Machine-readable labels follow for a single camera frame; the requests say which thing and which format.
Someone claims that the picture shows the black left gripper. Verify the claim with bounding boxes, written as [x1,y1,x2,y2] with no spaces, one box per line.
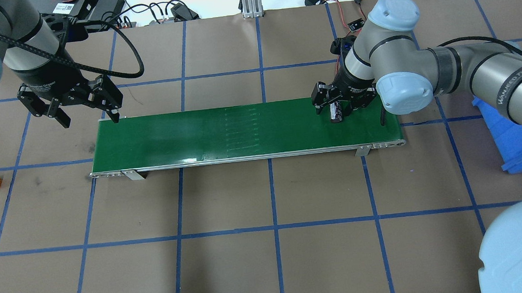
[15,61,123,129]

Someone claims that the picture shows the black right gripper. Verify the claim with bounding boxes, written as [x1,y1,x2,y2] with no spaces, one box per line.
[311,66,377,118]

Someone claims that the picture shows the black cylindrical capacitor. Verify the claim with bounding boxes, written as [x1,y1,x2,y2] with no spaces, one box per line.
[330,101,344,124]

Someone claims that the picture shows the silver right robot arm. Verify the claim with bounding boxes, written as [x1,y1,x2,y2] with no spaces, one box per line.
[311,0,522,293]

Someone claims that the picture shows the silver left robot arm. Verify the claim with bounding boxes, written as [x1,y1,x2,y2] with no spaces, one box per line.
[0,0,123,128]

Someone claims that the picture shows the green conveyor belt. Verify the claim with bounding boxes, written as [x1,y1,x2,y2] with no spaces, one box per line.
[90,98,406,180]

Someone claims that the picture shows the small motor controller board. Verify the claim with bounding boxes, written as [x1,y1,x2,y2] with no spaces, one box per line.
[347,18,365,33]

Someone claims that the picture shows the blue plastic bin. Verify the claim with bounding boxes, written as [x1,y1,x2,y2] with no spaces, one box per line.
[469,54,522,178]

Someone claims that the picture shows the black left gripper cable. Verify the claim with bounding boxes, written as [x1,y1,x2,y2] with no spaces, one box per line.
[0,7,145,89]

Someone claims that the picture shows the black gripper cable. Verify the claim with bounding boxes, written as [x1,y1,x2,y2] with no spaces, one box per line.
[437,33,522,67]
[0,7,145,89]

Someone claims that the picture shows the aluminium frame post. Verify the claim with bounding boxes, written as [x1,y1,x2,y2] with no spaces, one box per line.
[239,0,264,18]

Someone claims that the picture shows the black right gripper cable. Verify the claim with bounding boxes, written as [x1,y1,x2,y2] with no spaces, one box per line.
[437,33,522,67]

